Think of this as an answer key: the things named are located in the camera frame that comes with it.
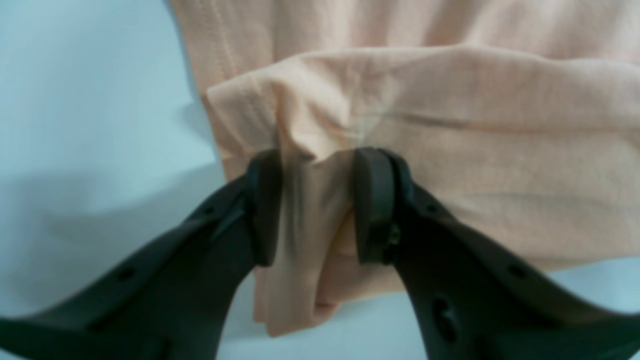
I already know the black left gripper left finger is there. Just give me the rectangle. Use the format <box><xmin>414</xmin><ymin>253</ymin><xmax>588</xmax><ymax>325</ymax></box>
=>
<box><xmin>1</xmin><ymin>149</ymin><xmax>283</xmax><ymax>360</ymax></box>

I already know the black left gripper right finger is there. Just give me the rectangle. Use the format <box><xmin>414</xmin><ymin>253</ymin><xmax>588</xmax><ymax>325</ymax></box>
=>
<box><xmin>353</xmin><ymin>147</ymin><xmax>640</xmax><ymax>360</ymax></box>

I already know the peach orange T-shirt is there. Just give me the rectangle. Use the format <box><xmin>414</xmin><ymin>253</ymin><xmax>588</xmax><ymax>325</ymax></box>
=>
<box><xmin>170</xmin><ymin>0</ymin><xmax>640</xmax><ymax>337</ymax></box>

